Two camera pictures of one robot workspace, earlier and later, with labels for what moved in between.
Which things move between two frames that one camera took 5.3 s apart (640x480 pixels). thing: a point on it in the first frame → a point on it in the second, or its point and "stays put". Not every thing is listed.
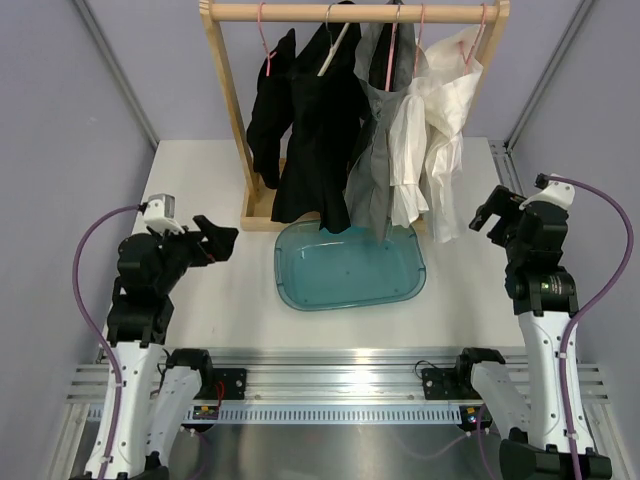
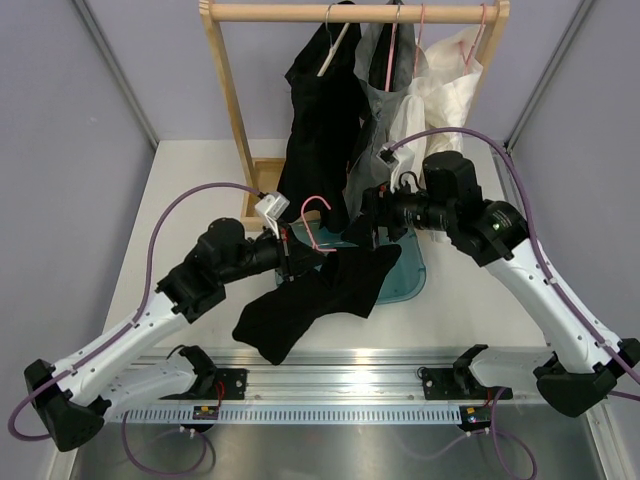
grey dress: x=387 y=55 stays put
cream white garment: x=454 y=57 stays put
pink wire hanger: x=269 y=55 → x=307 y=227
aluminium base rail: x=331 y=374 stays put
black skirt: x=271 y=111 → x=277 y=320
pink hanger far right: x=466 y=58 stays put
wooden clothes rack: x=255 y=211 stays put
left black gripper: x=217 y=247 → x=295 y=257
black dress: x=329 y=98 stays put
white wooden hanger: x=332 y=48 stays put
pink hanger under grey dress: x=392 y=52 stays put
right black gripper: x=502 y=205 → x=379 y=207
